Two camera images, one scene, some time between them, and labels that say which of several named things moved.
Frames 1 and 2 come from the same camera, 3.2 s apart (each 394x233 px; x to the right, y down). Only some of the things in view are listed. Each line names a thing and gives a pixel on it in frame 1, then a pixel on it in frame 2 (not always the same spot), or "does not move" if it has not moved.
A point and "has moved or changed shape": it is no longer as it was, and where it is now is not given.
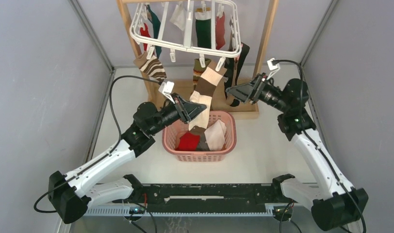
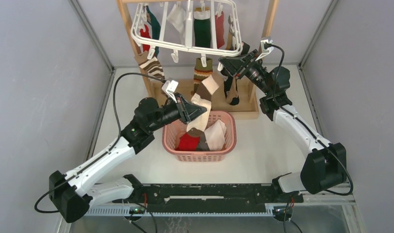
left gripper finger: [192, 109] does not move
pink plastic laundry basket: [171, 132] does not move
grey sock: [202, 145] does not move
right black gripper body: [265, 93] → [257, 74]
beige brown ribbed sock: [211, 77] has moved or changed shape
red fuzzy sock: [188, 141] does not move
